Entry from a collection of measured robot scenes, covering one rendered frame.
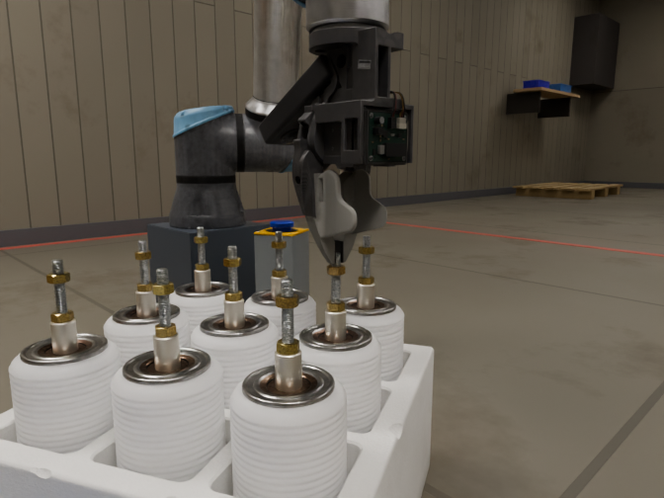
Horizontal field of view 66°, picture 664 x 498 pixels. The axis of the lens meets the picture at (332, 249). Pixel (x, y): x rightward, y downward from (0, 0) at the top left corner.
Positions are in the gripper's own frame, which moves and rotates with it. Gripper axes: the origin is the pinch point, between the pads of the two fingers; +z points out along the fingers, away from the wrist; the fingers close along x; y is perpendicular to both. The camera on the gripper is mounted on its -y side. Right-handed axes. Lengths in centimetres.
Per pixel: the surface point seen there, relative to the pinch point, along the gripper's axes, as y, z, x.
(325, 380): 7.8, 9.0, -8.1
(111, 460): -7.8, 18.2, -20.4
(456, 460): 0.4, 34.4, 24.6
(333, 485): 10.6, 16.3, -9.9
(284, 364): 6.6, 6.9, -11.5
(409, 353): -2.6, 16.5, 16.7
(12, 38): -253, -65, 30
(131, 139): -254, -18, 84
